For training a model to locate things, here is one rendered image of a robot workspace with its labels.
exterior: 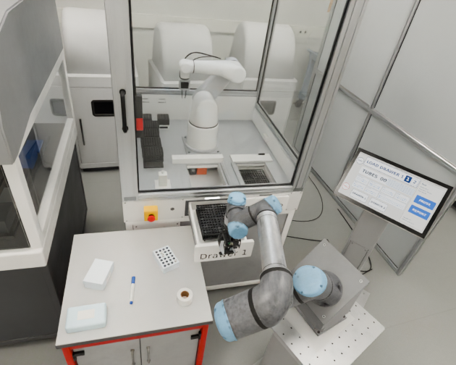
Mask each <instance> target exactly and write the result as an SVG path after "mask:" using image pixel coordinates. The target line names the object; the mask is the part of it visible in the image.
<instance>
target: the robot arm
mask: <svg viewBox="0 0 456 365"><path fill-rule="evenodd" d="M245 205H246V196H245V194H243V193H241V192H236V191H235V192H232V193H230V194H229V197H228V199H227V209H226V214H225V217H223V218H221V224H222V225H223V226H224V227H225V229H223V230H222V231H221V234H219V236H218V238H217V241H218V244H219V249H220V251H221V252H222V254H223V255H224V250H225V248H226V247H229V251H234V253H236V250H235V249H236V248H237V247H239V248H240V244H241V239H242V238H244V237H245V236H246V235H247V234H248V229H249V228H251V227H253V226H255V225H257V227H258V239H259V246H260V253H261V265H262V273H261V274H260V283H259V284H258V285H257V286H255V287H253V288H250V289H248V290H245V291H243V292H241V293H238V294H236V295H233V296H231V297H229V298H226V299H222V300H221V301H219V302H218V303H217V304H216V305H215V307H214V318H215V322H216V326H217V328H218V331H219V333H220V334H221V336H222V337H223V338H224V339H225V340H226V341H228V342H232V341H237V340H238V339H240V338H243V337H246V336H248V335H252V334H254V333H257V332H260V331H262V330H266V329H268V328H271V327H274V326H276V325H277V324H278V323H280V322H281V321H282V320H283V318H284V317H285V315H286V314H287V312H288V310H289V309H290V308H292V307H294V306H298V305H300V304H302V303H305V302H308V301H313V302H314V303H315V304H316V305H319V306H323V307H330V306H333V305H335V304H336V303H338V302H339V300H340V298H341V297H342V291H343V288H342V283H341V281H340V279H339V278H338V276H336V274H334V273H333V272H330V271H328V270H321V269H319V268H318V267H315V266H310V265H306V266H302V267H300V268H299V269H297V270H296V272H295V273H294V274H292V273H291V271H290V270H289V269H288V268H287V265H286V261H285V257H284V250H283V246H282V239H281V235H280V231H279V224H278V220H277V216H276V215H278V214H279V213H281V212H282V206H281V204H280V202H279V200H278V199H277V197H276V196H273V195H271V196H269V197H266V198H264V199H263V200H261V201H259V202H257V203H255V204H253V205H251V206H249V207H247V208H245ZM239 241H240V244H239ZM224 245H225V246H224Z"/></svg>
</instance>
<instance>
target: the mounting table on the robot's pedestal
mask: <svg viewBox="0 0 456 365"><path fill-rule="evenodd" d="M349 313H350V314H351V315H352V316H353V317H354V318H355V319H354V320H353V321H352V322H351V323H350V324H348V325H347V326H346V328H344V329H343V331H341V332H340V333H339V334H338V335H337V336H336V337H334V338H333V339H332V340H331V341H330V342H329V343H328V344H326V345H325V346H324V347H323V348H322V349H321V350H320V351H319V352H318V353H317V352H315V350H314V349H313V348H312V347H311V346H310V345H309V344H308V342H307V341H306V340H305V339H304V338H303V337H302V336H301V334H300V333H299V332H298V331H297V330H296V329H295V328H294V327H293V326H292V325H291V324H290V323H289V322H288V320H287V319H286V318H285V317H284V318H283V320H282V321H281V322H280V323H278V324H277V325H276V326H274V327H271V329H272V330H273V334H274V336H275V337H276V338H277V339H278V341H279V342H280V343H281V344H282V345H283V346H284V347H285V348H286V350H287V351H288V352H289V353H290V355H291V356H292V357H293V358H294V360H296V362H297V363H298V364H299V365H351V363H352V362H353V361H354V360H355V359H356V358H357V357H359V355H360V354H361V353H362V352H363V351H364V350H365V349H366V348H367V347H368V346H369V345H370V344H372V342H373V341H374V340H375V339H376V338H377V337H378V336H379V335H380V334H381V333H382V332H383V331H384V326H383V325H382V324H380V323H379V322H378V321H377V320H376V319H375V318H374V317H372V316H371V315H370V314H369V313H368V312H367V311H366V310H365V309H364V308H363V307H362V306H361V305H360V304H359V303H357V302H355V303H354V304H353V306H352V308H351V309H350V311H349Z"/></svg>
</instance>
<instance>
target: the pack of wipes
mask: <svg viewBox="0 0 456 365"><path fill-rule="evenodd" d="M106 312H107V307H106V303H96V304H91V305H85V306H76V307H71V308H68V309H67V318H66V323H65V330H66V333H73V332H81V331H86V330H93V329H98V328H102V327H105V326H106Z"/></svg>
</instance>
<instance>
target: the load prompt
mask: <svg viewBox="0 0 456 365"><path fill-rule="evenodd" d="M364 165H366V166H367V167H370V168H372V169H374V170H377V171H379V172H382V173H384V174H386V175H389V176H390V177H393V178H395V179H397V180H399V181H402V182H404V183H406V184H408V185H411V186H413V187H415V188H417V187H418V184H419V183H420V181H421V179H418V178H417V177H414V176H412V175H409V174H407V173H405V172H402V171H400V170H398V169H395V168H393V167H391V166H388V165H386V164H383V163H381V162H380V161H377V160H375V159H372V158H370V157H367V159H366V160H365V162H364Z"/></svg>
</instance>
